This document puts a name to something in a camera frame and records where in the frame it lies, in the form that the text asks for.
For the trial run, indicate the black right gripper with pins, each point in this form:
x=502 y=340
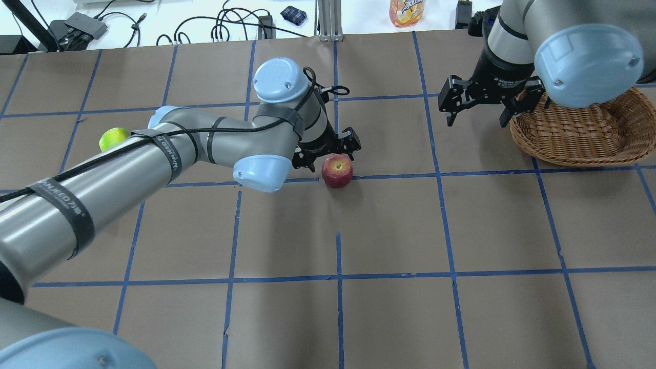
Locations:
x=499 y=77

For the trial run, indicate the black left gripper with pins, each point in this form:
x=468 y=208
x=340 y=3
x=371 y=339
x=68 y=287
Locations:
x=321 y=143

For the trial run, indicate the red yellow apple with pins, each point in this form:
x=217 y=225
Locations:
x=337 y=171

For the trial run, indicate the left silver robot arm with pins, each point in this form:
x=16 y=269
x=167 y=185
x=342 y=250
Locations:
x=54 y=219

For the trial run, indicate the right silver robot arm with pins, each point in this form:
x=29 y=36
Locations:
x=578 y=53

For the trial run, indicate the wicker basket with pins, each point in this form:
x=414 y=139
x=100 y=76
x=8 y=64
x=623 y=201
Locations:
x=615 y=133

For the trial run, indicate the black power brick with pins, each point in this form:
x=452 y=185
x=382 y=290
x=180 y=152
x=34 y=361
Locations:
x=463 y=14

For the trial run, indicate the orange juice bottle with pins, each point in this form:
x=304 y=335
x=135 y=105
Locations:
x=406 y=13

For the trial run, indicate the dark blue pouch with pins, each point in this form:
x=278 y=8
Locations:
x=294 y=15

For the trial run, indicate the black power adapter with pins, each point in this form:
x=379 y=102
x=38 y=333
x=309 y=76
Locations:
x=266 y=27

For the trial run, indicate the green apple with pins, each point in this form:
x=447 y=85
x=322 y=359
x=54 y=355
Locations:
x=113 y=137

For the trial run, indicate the grey usb hub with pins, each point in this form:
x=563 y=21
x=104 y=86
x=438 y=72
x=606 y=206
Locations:
x=87 y=25

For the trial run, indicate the aluminium frame post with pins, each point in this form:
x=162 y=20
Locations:
x=329 y=21

